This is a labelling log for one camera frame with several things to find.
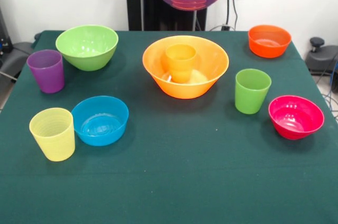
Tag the green bowl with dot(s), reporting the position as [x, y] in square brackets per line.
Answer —
[87, 49]

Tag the pink bowl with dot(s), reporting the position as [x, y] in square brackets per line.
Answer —
[295, 121]

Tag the blue bowl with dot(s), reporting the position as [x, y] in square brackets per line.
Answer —
[99, 126]

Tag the black electronic device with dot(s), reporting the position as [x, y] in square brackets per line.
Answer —
[4, 36]

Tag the dark grey stand base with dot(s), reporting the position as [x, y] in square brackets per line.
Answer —
[16, 57]
[322, 60]

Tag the yellow cup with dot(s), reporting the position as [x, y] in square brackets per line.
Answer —
[52, 139]

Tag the purple cup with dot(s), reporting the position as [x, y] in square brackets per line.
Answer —
[48, 76]

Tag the orange cup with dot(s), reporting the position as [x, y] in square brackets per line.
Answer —
[180, 68]

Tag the red-orange bowl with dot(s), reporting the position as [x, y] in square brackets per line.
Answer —
[269, 48]

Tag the green cup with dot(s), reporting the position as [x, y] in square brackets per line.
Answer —
[251, 97]

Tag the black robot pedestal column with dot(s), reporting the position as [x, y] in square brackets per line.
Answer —
[137, 10]

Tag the dark green tablecloth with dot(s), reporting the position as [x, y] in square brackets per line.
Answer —
[169, 195]

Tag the large yellow-orange bowl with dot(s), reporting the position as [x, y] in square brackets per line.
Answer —
[211, 57]

